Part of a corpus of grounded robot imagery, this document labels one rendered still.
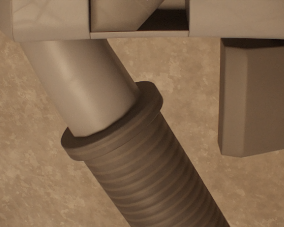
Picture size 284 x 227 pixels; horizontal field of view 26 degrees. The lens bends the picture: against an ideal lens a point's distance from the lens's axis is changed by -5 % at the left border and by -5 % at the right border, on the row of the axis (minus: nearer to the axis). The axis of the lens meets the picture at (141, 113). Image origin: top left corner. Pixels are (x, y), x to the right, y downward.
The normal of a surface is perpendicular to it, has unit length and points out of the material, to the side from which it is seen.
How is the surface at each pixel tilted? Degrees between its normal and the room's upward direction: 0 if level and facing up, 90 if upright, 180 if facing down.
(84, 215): 0
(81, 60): 35
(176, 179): 61
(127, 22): 27
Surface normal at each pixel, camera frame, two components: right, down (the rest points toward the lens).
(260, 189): -0.36, 0.37
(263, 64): 0.31, 0.37
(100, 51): 0.63, -0.02
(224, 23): 0.03, 0.55
